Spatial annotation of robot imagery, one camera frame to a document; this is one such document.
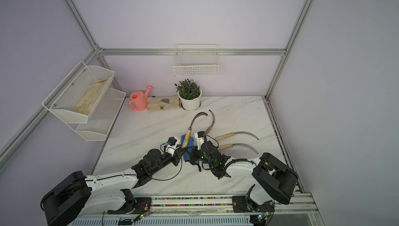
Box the blue fluffy rag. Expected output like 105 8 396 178
183 136 198 165

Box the sickle with wooden handle middle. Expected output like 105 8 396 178
218 143 259 154

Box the sickle with wooden handle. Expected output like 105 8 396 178
181 112 208 149
205 110 216 135
218 143 259 154
214 131 259 141

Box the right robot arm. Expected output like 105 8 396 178
189 141 298 207

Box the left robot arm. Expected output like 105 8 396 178
40 149 184 226

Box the white plant pot with saucer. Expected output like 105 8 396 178
177 89 202 111

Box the beige work glove on table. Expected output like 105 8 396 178
148 96 181 112

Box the pink watering can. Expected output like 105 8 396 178
128 86 153 111

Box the white mesh lower shelf basket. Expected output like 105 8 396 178
66 88 126 141

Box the white mesh shelf basket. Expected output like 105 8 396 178
66 88 126 141
42 62 115 124

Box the green potted plant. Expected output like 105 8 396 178
175 79 201 100

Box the beige glove in basket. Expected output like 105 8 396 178
73 77 110 115

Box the white mesh upper shelf basket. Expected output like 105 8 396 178
42 62 115 124

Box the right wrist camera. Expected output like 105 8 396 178
194 131 206 150

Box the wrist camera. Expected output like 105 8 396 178
194 131 206 150
164 137 181 156

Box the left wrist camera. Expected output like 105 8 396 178
164 137 181 156

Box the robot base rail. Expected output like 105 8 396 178
70 193 324 226

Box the white wire wall basket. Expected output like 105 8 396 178
172 44 219 77

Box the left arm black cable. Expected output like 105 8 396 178
39 143 188 211

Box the aluminium frame profile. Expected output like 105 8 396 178
1 0 306 204

